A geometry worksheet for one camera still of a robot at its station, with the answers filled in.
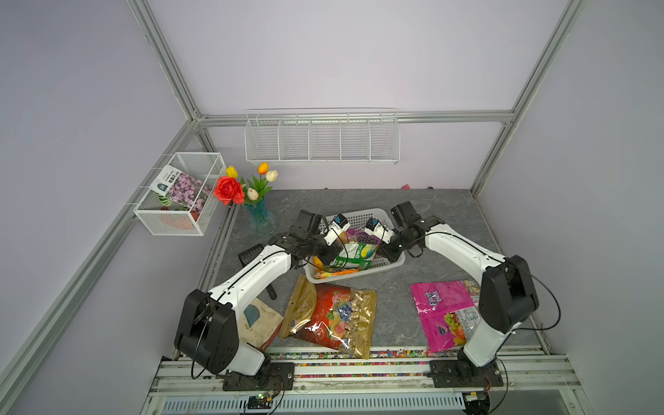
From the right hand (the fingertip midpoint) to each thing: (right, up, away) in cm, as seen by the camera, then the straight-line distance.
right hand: (380, 248), depth 89 cm
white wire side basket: (-64, +10, -16) cm, 67 cm away
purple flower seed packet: (-61, +19, -17) cm, 66 cm away
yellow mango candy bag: (-20, -2, -17) cm, 26 cm away
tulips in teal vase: (-45, +10, +10) cm, 47 cm away
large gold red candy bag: (-15, -20, -9) cm, 27 cm away
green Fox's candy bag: (-9, -2, -3) cm, 10 cm away
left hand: (-14, +1, -7) cm, 16 cm away
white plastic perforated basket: (-8, +10, +12) cm, 17 cm away
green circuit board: (-36, -41, -18) cm, 58 cm away
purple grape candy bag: (-6, +3, +7) cm, 9 cm away
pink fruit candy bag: (+19, -18, -4) cm, 26 cm away
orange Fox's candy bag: (-13, -7, -6) cm, 16 cm away
